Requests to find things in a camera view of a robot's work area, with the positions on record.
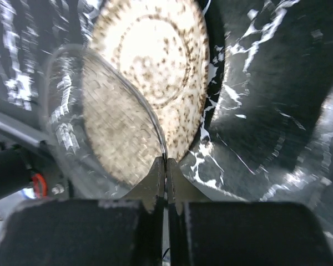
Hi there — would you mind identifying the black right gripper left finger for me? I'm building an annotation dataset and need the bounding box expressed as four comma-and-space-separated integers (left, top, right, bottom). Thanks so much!
0, 157, 165, 265

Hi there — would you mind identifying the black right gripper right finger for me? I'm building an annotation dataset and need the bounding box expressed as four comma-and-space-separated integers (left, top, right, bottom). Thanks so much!
166, 158, 333, 265

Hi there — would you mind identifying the clear glass bowl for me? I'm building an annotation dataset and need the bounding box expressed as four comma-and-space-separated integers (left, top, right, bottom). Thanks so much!
40, 44, 167, 199

